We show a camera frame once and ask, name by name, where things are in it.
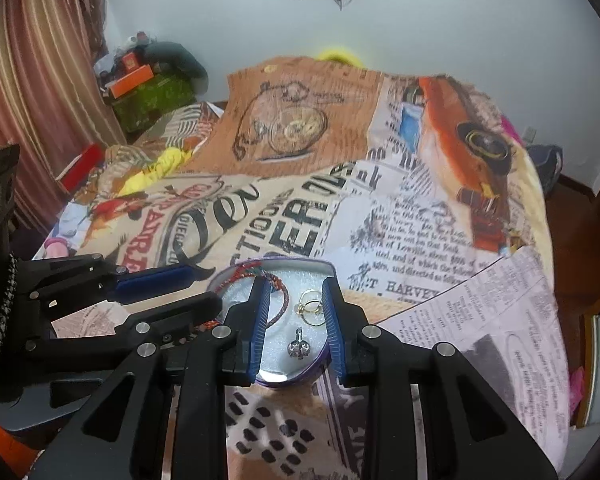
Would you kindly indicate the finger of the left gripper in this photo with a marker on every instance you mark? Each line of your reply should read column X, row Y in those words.
column 134, row 287
column 170, row 322

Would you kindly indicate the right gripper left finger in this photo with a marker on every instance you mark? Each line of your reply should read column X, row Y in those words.
column 144, row 411

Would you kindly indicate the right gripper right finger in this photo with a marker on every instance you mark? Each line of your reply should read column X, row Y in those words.
column 469, row 431

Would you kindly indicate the silver pendant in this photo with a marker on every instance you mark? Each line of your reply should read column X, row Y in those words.
column 298, row 348

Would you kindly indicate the gold hoop earrings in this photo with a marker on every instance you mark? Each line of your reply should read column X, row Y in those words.
column 310, row 308

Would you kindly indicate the red box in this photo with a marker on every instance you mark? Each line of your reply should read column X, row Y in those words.
column 72, row 177

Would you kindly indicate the yellow blanket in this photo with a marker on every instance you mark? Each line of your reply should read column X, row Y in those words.
column 167, row 162

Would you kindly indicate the green patterned cloth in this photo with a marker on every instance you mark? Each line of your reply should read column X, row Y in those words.
column 140, row 108

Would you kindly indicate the orange box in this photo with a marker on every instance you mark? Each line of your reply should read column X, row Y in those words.
column 130, row 81

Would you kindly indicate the striped red curtain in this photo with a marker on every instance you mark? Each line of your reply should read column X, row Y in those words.
column 50, row 101

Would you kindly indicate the dark grey stuffed bag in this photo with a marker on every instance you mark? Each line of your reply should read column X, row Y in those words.
column 179, row 58

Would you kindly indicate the newspaper print bed cover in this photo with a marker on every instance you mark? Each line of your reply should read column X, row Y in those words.
column 415, row 188

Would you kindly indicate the dark bag on floor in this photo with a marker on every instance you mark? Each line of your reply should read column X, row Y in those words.
column 547, row 161

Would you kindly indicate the yellow round object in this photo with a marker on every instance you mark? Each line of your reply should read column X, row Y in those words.
column 341, row 56

